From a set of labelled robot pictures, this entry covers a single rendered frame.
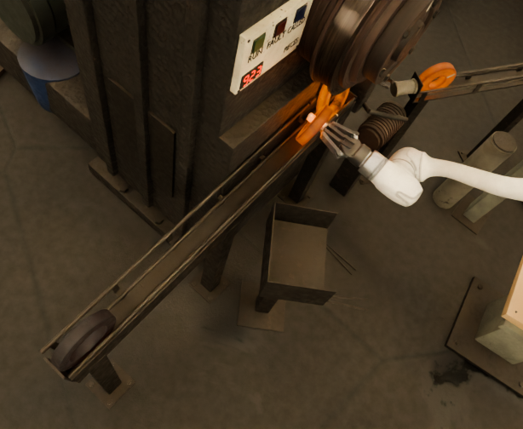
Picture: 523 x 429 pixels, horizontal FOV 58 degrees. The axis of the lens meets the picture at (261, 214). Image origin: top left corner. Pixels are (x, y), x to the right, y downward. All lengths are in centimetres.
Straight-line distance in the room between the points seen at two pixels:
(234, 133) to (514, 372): 169
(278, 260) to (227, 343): 62
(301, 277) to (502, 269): 138
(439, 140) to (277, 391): 167
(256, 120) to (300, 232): 40
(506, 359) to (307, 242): 123
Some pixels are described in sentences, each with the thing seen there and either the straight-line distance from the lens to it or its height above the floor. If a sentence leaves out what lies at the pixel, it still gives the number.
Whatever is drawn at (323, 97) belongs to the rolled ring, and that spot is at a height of 79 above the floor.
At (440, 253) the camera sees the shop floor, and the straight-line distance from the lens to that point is 251.
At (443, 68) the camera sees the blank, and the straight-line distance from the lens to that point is 199.
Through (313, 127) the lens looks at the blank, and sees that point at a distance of 154.
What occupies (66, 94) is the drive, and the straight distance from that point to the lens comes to 229.
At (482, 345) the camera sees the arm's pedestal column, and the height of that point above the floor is 2.
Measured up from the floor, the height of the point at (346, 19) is 122.
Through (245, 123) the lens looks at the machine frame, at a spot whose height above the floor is 87.
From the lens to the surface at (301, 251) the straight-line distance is 154.
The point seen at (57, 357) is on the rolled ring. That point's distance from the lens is 129.
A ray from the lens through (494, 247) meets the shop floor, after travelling 269.
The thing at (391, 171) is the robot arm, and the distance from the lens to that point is 156.
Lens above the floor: 197
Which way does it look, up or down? 61 degrees down
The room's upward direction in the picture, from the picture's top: 22 degrees clockwise
